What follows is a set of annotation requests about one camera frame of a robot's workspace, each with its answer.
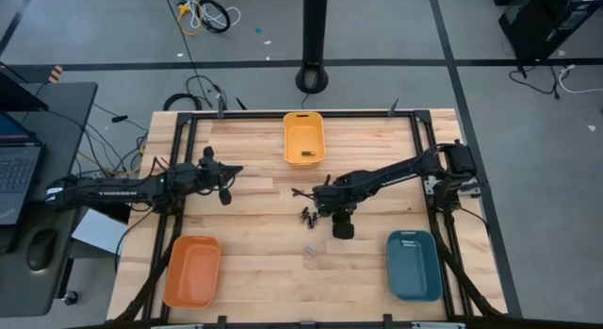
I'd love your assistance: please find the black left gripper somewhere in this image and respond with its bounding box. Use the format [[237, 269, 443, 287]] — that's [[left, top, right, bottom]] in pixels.
[[187, 146, 244, 206]]

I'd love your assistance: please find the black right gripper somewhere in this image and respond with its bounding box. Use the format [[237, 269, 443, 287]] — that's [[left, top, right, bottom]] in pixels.
[[303, 173, 357, 240]]

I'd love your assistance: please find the teal plastic bin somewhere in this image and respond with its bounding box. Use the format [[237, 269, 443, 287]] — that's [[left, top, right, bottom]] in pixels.
[[385, 229, 445, 303]]

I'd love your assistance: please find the yellow plastic bin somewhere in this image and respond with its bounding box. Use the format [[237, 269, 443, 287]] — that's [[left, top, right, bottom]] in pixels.
[[282, 111, 327, 169]]

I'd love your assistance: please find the orange plastic bin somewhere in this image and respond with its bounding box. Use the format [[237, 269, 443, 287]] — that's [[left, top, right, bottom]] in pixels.
[[162, 234, 223, 310]]

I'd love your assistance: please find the white flat board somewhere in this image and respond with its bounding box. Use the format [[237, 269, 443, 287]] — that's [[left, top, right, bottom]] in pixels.
[[70, 209, 129, 255]]

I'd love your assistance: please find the black side desk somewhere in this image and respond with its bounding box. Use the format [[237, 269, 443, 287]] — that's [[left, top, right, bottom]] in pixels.
[[0, 81, 99, 319]]

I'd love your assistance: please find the black pole base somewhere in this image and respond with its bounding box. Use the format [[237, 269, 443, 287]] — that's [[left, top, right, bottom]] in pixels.
[[294, 0, 330, 95]]

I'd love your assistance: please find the black computer mouse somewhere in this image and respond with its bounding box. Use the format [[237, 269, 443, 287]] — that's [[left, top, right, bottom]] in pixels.
[[25, 228, 58, 272]]

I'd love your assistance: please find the dark grey laptop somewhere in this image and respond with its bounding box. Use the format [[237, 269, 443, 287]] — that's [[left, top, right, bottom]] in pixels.
[[0, 112, 46, 226]]

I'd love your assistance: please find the black monitor lid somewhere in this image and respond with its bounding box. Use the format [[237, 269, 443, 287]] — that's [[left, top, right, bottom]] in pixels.
[[0, 62, 50, 113]]

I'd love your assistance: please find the black computer tower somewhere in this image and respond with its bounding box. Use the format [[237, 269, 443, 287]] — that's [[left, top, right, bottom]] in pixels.
[[489, 0, 603, 66]]

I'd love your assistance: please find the black coiled floor cable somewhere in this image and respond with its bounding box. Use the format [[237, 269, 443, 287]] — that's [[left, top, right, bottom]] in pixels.
[[162, 91, 204, 112], [197, 0, 232, 35]]

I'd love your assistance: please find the thin black floor cable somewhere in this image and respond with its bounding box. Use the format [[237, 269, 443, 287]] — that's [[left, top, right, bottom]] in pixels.
[[184, 74, 228, 111], [507, 64, 562, 100]]

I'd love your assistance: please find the black aluminium table frame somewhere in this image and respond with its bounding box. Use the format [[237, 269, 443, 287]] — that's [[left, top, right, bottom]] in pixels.
[[112, 109, 509, 329]]

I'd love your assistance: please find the yellow floor cable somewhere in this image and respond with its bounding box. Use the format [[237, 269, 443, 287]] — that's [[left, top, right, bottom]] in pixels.
[[77, 152, 142, 177], [176, 3, 204, 37]]

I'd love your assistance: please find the white floor cable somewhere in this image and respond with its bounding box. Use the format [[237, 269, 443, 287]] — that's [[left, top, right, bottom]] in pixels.
[[187, 0, 242, 31], [558, 63, 603, 95]]

